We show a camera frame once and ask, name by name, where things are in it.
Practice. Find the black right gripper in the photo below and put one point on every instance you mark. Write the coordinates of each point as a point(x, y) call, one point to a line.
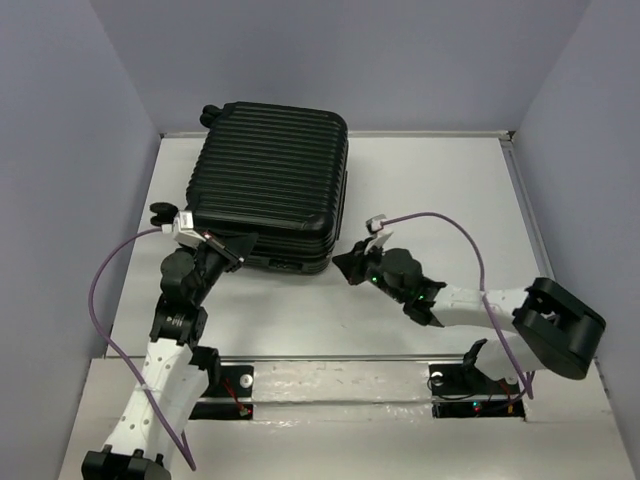
point(352, 263)

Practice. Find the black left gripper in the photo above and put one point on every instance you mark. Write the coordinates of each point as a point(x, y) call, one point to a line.
point(235, 245)

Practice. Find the black hard-shell suitcase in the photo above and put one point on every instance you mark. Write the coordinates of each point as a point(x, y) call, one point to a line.
point(275, 170)

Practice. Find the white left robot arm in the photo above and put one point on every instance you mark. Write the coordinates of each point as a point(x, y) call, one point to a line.
point(177, 370)

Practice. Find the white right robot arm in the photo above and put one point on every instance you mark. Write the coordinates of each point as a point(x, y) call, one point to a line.
point(539, 327)

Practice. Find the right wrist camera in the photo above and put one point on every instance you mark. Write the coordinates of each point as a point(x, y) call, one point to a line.
point(378, 232)

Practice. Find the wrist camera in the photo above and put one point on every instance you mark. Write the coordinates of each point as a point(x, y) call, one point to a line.
point(182, 230)
point(378, 232)

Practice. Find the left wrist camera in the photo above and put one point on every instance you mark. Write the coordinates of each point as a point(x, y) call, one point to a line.
point(182, 230)

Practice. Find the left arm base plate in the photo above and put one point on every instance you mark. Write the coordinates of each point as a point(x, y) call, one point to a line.
point(231, 399)

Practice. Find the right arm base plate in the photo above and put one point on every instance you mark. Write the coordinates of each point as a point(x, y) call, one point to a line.
point(466, 393)

